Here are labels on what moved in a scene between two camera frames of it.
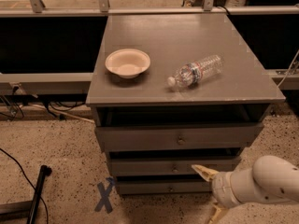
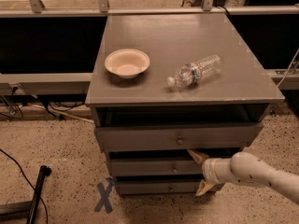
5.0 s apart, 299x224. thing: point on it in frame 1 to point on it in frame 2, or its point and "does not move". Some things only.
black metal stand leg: x=24 y=212 does not move
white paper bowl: x=128 y=63 does not move
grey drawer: x=178 y=166 does not move
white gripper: x=220 y=189 to x=207 y=171
